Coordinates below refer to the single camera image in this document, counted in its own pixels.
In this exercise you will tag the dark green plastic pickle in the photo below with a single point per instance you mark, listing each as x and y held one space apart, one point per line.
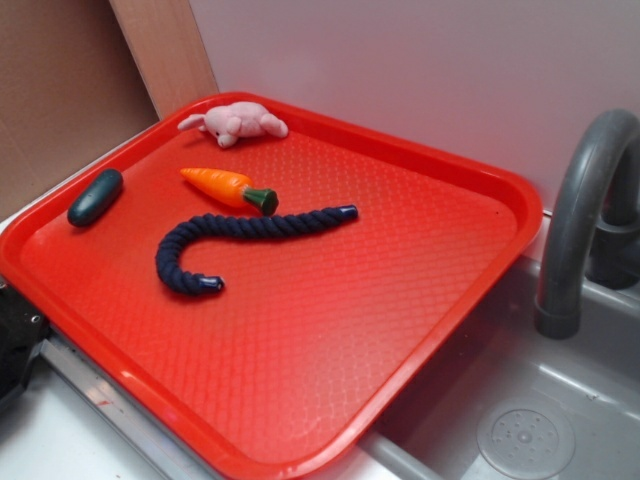
96 198

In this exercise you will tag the orange plastic carrot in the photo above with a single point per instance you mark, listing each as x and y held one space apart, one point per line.
232 189

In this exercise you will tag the pink plush bunny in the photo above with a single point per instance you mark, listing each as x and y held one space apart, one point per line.
230 123

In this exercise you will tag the grey plastic sink basin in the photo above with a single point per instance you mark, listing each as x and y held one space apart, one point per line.
501 401

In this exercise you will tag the wooden board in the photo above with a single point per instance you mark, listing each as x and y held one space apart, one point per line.
168 50

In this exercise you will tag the grey toy faucet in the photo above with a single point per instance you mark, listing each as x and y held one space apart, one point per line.
594 229

